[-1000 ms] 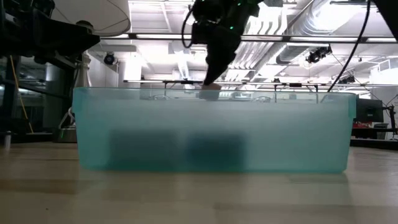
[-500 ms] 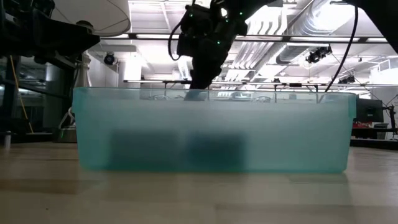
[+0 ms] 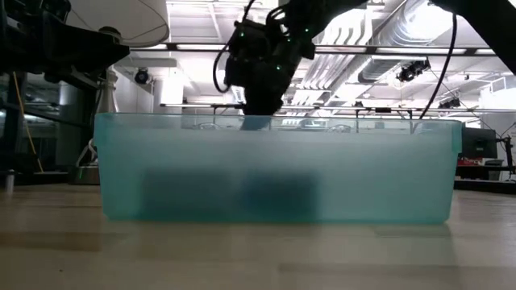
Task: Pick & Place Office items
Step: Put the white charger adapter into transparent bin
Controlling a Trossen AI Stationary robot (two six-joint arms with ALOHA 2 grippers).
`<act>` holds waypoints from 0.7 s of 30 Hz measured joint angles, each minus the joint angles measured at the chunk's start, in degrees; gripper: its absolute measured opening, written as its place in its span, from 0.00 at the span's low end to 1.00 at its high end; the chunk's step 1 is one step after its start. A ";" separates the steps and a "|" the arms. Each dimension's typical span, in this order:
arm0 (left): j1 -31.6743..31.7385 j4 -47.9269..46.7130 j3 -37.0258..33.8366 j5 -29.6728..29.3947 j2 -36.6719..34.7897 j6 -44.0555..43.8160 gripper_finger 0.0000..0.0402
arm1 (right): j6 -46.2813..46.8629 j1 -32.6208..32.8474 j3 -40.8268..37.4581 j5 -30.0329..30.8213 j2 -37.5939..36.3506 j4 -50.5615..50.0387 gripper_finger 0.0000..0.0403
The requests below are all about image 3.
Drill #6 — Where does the black computer monitor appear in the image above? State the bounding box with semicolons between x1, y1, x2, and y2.
461;127;498;160

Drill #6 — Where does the black ceiling spotlight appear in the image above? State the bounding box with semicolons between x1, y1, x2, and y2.
396;59;431;84
438;97;463;110
134;67;153;85

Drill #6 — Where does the white framed window box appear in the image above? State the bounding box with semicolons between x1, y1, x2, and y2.
139;167;243;222

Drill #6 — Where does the black ceiling light rail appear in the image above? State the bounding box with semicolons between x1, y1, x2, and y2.
128;41;497;56

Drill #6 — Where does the silver table lamp white shade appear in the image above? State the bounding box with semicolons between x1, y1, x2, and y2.
66;0;170;185

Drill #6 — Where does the silver ventilation duct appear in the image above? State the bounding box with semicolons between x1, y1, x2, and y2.
356;0;448;84

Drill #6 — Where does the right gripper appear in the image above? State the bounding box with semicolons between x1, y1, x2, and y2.
223;14;316;131

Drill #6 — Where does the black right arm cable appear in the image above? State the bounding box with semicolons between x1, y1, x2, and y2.
418;11;460;121

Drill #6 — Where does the solid teal blue box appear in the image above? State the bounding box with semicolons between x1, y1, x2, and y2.
240;171;322;222

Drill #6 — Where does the teal translucent plastic bin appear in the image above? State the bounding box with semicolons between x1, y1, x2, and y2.
93;111;464;226

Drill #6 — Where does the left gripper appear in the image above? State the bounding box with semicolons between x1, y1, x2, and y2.
11;0;131;91

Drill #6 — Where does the yellow extension cable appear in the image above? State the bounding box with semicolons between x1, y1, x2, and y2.
11;72;44;173

